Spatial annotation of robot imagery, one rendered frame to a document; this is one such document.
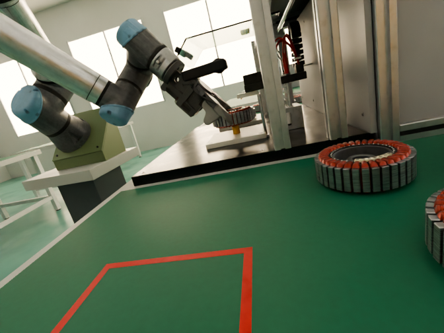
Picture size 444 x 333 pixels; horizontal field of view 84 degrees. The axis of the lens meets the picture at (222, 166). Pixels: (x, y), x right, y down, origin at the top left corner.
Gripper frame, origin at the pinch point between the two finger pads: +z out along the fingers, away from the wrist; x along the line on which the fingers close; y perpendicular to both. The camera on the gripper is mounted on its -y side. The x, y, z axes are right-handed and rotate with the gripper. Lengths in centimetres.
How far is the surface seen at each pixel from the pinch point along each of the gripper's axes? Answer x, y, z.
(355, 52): 16.7, -24.7, 7.7
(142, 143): -472, 258, -106
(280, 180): 30.6, -1.9, 10.5
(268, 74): 20.5, -12.2, -1.3
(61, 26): -473, 170, -381
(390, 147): 33.9, -15.1, 15.9
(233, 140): 7.6, 3.3, 3.1
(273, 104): 19.7, -9.2, 3.0
